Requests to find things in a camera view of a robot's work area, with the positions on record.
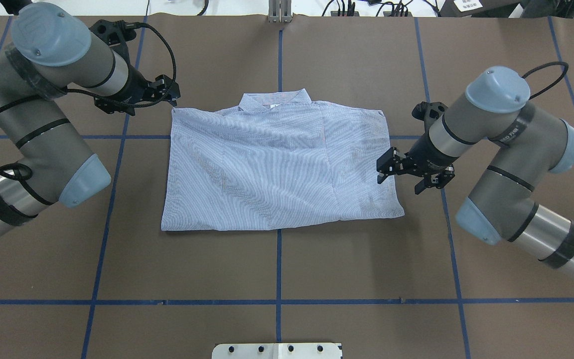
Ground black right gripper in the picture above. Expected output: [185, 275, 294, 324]
[376, 102, 456, 195]

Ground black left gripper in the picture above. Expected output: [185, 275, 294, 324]
[89, 20, 181, 115]

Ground blue striped button shirt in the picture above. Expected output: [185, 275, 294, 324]
[161, 89, 405, 231]

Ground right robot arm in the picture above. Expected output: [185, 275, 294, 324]
[376, 66, 574, 277]

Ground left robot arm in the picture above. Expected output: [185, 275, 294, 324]
[0, 0, 180, 237]

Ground aluminium frame post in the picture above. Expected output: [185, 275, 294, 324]
[268, 0, 293, 23]

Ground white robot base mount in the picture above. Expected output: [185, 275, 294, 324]
[211, 342, 343, 359]

